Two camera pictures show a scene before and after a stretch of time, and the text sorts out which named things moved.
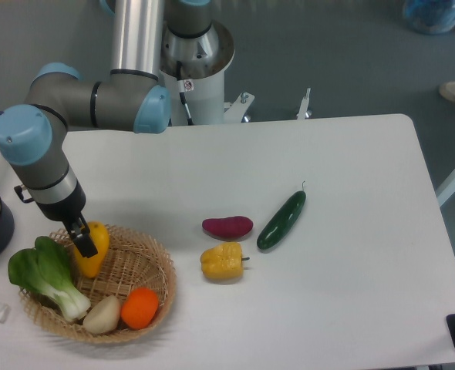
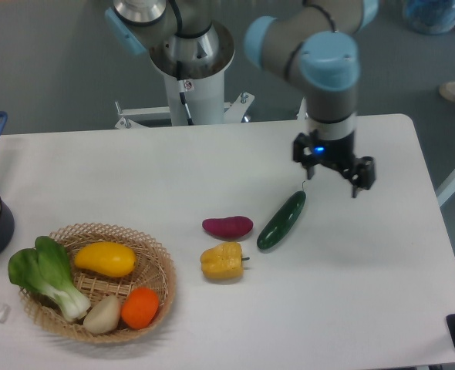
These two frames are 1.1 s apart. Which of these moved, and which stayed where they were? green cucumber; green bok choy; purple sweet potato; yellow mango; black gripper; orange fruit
Moved: yellow mango; black gripper
Stayed: purple sweet potato; green cucumber; orange fruit; green bok choy
